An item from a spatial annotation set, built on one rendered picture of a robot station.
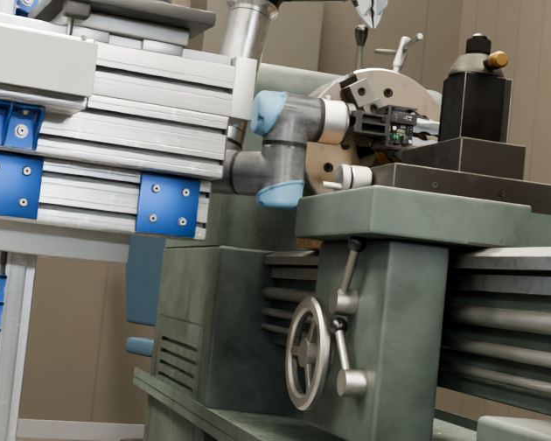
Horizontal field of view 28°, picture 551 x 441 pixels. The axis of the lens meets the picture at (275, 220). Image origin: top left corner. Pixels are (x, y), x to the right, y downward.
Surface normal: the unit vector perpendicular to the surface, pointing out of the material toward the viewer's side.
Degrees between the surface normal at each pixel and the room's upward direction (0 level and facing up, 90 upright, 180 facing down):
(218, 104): 90
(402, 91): 90
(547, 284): 90
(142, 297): 98
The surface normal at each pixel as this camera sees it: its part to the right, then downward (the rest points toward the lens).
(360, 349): -0.95, -0.11
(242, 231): 0.29, -0.04
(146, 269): -0.76, 0.02
